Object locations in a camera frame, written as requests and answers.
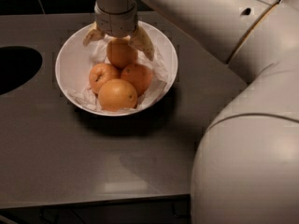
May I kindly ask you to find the white ceramic bowl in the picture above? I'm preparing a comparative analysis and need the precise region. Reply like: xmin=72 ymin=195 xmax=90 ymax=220
xmin=54 ymin=20 xmax=179 ymax=118

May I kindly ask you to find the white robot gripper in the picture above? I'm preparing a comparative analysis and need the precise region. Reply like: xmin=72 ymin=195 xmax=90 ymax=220
xmin=83 ymin=5 xmax=155 ymax=61

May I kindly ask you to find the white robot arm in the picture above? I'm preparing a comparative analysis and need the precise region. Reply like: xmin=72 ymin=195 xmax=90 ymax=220
xmin=88 ymin=0 xmax=299 ymax=224

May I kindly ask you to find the white paper napkin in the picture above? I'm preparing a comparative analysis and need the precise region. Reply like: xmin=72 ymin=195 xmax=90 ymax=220
xmin=66 ymin=35 xmax=169 ymax=114

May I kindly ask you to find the orange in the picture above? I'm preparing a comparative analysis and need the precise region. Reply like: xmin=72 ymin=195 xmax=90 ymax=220
xmin=121 ymin=63 xmax=153 ymax=96
xmin=89 ymin=63 xmax=120 ymax=93
xmin=107 ymin=37 xmax=137 ymax=69
xmin=98 ymin=78 xmax=137 ymax=111

